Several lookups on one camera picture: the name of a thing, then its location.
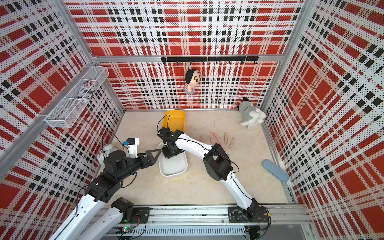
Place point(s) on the beige folding knife small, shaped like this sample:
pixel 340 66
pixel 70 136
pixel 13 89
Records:
pixel 226 139

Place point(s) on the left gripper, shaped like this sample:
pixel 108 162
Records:
pixel 151 161

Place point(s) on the blue oval pad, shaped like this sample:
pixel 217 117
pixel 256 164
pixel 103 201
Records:
pixel 275 170

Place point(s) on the white alarm clock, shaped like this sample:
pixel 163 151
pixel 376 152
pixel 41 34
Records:
pixel 104 153

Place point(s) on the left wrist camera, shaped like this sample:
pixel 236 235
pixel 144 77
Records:
pixel 132 146

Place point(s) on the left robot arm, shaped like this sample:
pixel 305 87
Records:
pixel 98 193

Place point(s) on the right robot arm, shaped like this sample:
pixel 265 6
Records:
pixel 219 167

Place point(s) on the grey white plush toy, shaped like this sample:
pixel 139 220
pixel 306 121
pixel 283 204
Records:
pixel 252 116

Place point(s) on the cartoon boy doll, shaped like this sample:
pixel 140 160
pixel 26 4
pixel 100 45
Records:
pixel 192 79

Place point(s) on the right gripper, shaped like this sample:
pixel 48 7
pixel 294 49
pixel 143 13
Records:
pixel 167 155

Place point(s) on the yellow plastic storage box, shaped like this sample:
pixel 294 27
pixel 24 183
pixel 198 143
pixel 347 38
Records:
pixel 175 120

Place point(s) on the white plastic storage box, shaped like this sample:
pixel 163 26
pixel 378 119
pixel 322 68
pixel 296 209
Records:
pixel 174 166

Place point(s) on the striped can in basket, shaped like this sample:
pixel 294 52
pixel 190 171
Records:
pixel 86 91

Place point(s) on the black hook rail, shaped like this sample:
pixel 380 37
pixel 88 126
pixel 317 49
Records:
pixel 210 59

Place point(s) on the green circuit board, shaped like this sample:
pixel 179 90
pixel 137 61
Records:
pixel 123 230

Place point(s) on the metal base rail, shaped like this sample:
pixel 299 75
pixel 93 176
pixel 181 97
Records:
pixel 289 222

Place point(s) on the clear wire wall basket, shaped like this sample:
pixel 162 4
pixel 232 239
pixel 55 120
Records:
pixel 69 109

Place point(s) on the beige folding knife large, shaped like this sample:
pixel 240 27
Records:
pixel 232 143

